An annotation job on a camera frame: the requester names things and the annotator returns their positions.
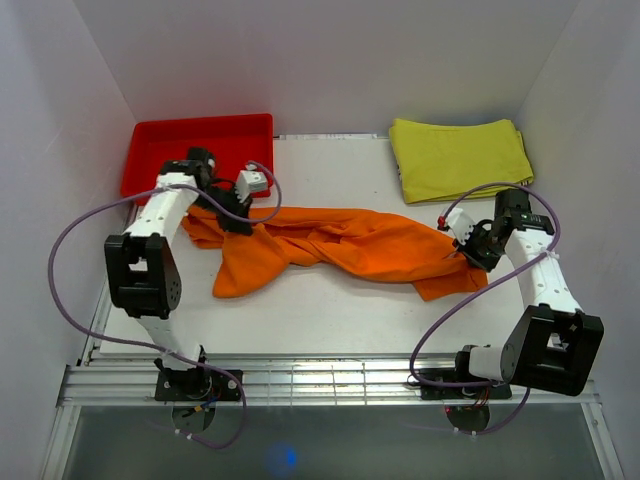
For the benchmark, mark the orange trousers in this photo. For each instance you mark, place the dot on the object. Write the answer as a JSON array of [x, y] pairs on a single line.
[[375, 246]]

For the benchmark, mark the red plastic tray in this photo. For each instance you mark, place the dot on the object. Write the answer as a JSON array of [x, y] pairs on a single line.
[[233, 140]]

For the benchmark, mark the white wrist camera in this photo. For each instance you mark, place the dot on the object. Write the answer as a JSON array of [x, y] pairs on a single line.
[[459, 223], [250, 182]]

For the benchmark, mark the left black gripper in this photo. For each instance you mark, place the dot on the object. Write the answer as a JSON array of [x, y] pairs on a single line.
[[235, 225]]

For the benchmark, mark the folded yellow trousers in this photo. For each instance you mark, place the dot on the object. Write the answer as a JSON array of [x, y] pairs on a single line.
[[438, 162]]

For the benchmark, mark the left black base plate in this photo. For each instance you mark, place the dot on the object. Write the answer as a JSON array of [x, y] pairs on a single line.
[[196, 385]]

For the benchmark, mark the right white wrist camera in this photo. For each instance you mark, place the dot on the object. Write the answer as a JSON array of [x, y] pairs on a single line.
[[459, 223]]

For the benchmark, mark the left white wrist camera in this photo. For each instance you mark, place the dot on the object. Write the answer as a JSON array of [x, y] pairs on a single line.
[[250, 182]]

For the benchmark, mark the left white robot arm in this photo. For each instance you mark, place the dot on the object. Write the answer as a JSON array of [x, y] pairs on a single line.
[[142, 274]]

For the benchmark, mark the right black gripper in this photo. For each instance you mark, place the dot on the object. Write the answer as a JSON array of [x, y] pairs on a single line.
[[466, 250]]

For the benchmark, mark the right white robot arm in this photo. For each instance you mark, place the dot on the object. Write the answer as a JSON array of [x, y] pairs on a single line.
[[554, 343]]

